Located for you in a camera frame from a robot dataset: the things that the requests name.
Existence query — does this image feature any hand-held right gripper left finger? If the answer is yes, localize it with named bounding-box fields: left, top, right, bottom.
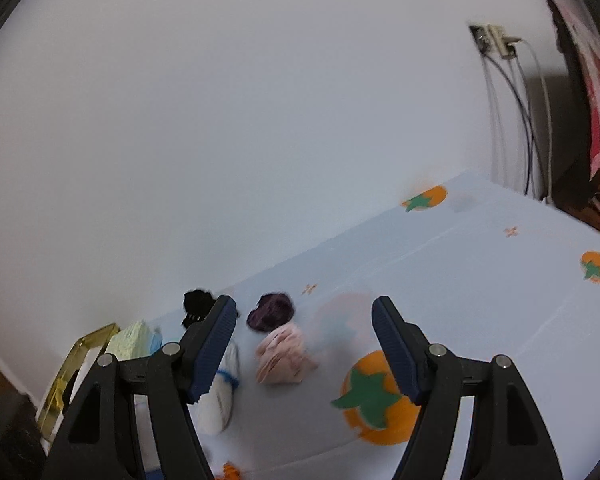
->
left=40, top=294, right=240, bottom=480

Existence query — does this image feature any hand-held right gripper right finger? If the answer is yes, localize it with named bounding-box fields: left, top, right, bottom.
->
left=371, top=296, right=565, bottom=480

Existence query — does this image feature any black fuzzy hat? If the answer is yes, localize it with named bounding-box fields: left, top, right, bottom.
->
left=181, top=289, right=218, bottom=328

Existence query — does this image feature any white towel blue band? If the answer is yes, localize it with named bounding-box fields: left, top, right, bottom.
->
left=192, top=337, right=242, bottom=436

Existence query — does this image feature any pink ribbed scrunchie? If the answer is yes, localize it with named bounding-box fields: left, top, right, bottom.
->
left=255, top=322, right=318, bottom=386

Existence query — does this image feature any gold rectangular tin box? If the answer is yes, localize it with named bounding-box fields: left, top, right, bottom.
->
left=35, top=323, right=121, bottom=443

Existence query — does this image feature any purple scrunchie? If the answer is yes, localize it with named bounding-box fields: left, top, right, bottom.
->
left=246, top=294, right=296, bottom=333

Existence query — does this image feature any yellow dotted tissue pack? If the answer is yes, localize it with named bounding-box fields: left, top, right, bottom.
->
left=104, top=320, right=163, bottom=361

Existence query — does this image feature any persimmon printed sheet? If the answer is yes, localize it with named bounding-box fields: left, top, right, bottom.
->
left=40, top=170, right=600, bottom=480

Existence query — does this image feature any white plug adapter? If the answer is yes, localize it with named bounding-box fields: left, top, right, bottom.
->
left=485, top=24, right=523, bottom=58

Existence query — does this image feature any black cable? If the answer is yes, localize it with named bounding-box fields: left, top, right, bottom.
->
left=482, top=52, right=537, bottom=197

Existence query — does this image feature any wall socket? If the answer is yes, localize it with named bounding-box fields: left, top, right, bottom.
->
left=469, top=24, right=496, bottom=53

